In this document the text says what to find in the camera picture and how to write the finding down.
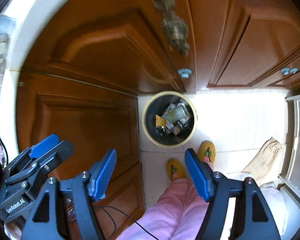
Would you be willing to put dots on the yellow rimmed trash bin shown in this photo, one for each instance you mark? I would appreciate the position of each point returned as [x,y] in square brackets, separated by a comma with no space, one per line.
[169,119]

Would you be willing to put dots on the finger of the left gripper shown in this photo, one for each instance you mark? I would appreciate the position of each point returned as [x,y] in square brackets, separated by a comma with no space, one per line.
[30,154]
[52,158]

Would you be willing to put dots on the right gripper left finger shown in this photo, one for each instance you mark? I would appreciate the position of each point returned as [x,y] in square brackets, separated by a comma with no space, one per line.
[48,218]

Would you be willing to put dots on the pink trouser leg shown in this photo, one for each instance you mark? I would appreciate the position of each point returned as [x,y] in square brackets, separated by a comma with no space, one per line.
[178,214]

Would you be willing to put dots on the left yellow slipper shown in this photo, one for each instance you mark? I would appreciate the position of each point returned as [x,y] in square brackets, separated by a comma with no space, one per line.
[175,169]

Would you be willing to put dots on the beige paper bag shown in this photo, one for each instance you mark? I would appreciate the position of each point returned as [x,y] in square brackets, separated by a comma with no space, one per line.
[263,164]

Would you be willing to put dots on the light blue cabinet knob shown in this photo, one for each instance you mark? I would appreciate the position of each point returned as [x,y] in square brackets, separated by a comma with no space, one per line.
[184,73]

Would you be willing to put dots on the light blue drawer knobs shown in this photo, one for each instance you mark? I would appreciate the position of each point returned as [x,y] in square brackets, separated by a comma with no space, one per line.
[287,71]

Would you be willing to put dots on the wooden cabinet door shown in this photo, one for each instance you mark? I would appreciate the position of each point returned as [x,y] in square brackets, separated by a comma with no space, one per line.
[119,44]

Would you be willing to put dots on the right yellow slipper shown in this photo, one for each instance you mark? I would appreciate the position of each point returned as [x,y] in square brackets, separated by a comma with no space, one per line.
[207,152]

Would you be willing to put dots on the brass cabinet handle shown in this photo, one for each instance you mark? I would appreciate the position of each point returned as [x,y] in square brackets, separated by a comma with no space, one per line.
[174,27]

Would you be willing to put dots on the yellow slipper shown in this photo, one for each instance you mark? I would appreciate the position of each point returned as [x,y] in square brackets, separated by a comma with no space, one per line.
[207,152]
[175,169]

